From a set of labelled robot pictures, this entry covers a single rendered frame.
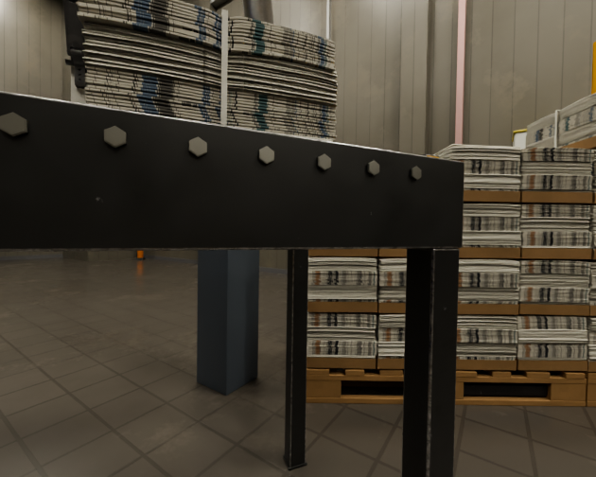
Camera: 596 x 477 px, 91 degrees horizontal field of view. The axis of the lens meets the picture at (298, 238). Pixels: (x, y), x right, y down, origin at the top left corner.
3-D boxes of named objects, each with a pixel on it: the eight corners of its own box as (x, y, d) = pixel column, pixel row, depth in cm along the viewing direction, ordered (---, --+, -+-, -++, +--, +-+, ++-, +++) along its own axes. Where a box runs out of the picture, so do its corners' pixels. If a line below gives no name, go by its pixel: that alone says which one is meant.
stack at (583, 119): (516, 364, 158) (523, 125, 156) (570, 365, 158) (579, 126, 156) (586, 407, 120) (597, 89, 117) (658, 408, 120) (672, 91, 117)
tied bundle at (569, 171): (466, 210, 156) (467, 167, 156) (521, 211, 156) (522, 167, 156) (520, 203, 118) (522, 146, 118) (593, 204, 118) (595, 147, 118)
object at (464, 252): (303, 335, 157) (305, 241, 156) (517, 338, 158) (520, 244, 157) (306, 368, 119) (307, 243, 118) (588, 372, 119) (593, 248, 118)
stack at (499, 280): (302, 362, 158) (305, 207, 156) (517, 364, 158) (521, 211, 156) (304, 403, 119) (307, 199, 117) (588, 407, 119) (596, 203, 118)
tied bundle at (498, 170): (411, 209, 156) (411, 166, 155) (464, 210, 157) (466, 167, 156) (450, 202, 118) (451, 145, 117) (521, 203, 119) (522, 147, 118)
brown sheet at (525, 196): (467, 209, 156) (467, 201, 156) (521, 210, 156) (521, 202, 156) (521, 202, 118) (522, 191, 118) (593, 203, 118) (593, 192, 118)
